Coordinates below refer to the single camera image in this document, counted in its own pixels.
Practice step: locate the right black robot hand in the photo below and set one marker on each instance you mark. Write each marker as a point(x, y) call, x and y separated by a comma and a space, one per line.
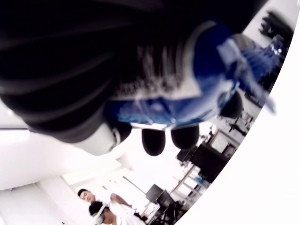
point(58, 58)

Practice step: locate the blue Oreo cookie package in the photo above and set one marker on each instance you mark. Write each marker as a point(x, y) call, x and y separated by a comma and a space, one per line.
point(206, 70)

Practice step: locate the person with short black hair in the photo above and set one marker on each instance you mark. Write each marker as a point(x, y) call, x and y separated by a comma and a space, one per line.
point(85, 195)

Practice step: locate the small black device box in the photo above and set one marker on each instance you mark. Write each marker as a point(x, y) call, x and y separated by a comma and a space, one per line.
point(185, 155)

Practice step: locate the seated person white shirt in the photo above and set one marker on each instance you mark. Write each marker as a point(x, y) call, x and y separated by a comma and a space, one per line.
point(122, 213)

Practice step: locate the large black box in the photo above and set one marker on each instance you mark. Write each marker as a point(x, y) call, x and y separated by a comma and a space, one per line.
point(208, 161)

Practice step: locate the small teal object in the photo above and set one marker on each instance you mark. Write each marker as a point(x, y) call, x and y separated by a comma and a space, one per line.
point(200, 179)

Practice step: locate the white metal frame rack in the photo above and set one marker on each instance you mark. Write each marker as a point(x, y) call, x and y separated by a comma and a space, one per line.
point(187, 185)

